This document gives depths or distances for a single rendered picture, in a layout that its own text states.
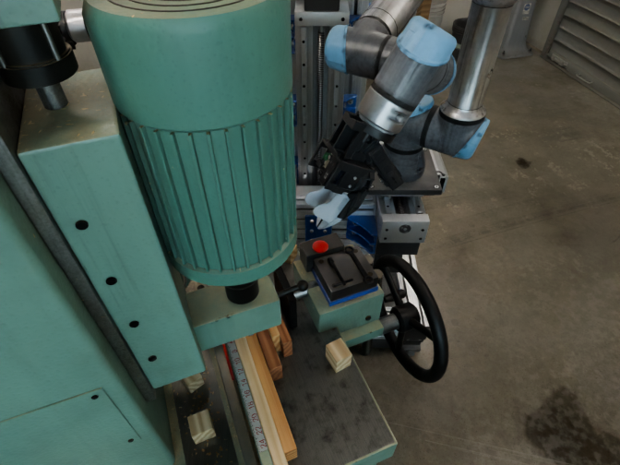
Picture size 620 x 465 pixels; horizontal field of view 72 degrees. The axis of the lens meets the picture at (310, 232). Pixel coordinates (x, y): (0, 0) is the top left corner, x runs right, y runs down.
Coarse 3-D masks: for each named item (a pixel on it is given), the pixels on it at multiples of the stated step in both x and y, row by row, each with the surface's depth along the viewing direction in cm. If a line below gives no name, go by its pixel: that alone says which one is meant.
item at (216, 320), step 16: (208, 288) 68; (224, 288) 68; (272, 288) 68; (192, 304) 66; (208, 304) 66; (224, 304) 66; (240, 304) 66; (256, 304) 66; (272, 304) 66; (192, 320) 64; (208, 320) 64; (224, 320) 64; (240, 320) 66; (256, 320) 68; (272, 320) 69; (208, 336) 66; (224, 336) 67; (240, 336) 69
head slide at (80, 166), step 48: (48, 96) 37; (96, 96) 40; (48, 144) 35; (96, 144) 36; (48, 192) 37; (96, 192) 38; (144, 192) 43; (96, 240) 42; (144, 240) 44; (96, 288) 46; (144, 288) 49; (144, 336) 54; (192, 336) 58
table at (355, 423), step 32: (320, 352) 79; (288, 384) 74; (320, 384) 74; (352, 384) 74; (288, 416) 71; (320, 416) 71; (352, 416) 71; (320, 448) 67; (352, 448) 67; (384, 448) 67
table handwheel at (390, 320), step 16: (384, 256) 94; (384, 272) 97; (400, 272) 88; (416, 272) 85; (416, 288) 83; (384, 304) 107; (400, 304) 94; (432, 304) 81; (384, 320) 92; (400, 320) 92; (416, 320) 91; (432, 320) 81; (384, 336) 106; (400, 336) 98; (432, 336) 82; (400, 352) 101; (448, 352) 83; (416, 368) 95; (432, 368) 86
